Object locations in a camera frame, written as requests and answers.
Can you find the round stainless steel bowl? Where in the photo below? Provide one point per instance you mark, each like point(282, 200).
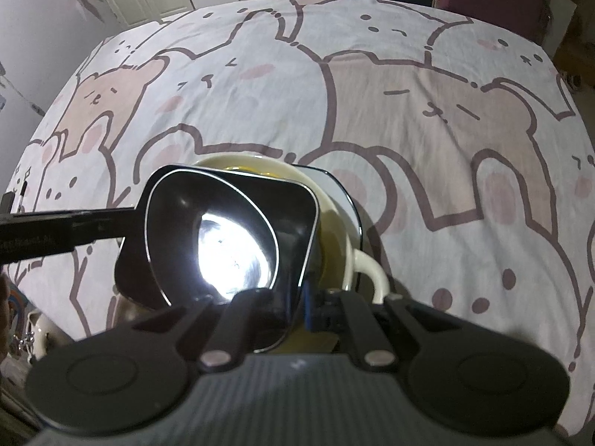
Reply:
point(203, 236)

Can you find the lemon print scalloped bowl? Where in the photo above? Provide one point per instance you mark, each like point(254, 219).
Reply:
point(251, 170)

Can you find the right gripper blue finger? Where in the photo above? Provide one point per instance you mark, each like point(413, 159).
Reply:
point(322, 311)
point(283, 308)

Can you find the cartoon animal print tablecloth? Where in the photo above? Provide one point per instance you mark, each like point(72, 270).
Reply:
point(458, 140)

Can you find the white plate with leaf print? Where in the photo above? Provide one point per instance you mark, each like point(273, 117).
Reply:
point(342, 199)

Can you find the person left hand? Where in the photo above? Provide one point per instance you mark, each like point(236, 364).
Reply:
point(4, 315)

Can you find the cream bowl with handles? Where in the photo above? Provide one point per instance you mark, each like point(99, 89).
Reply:
point(343, 265)

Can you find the rectangular steel tray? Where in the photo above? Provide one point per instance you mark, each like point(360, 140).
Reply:
point(294, 213)

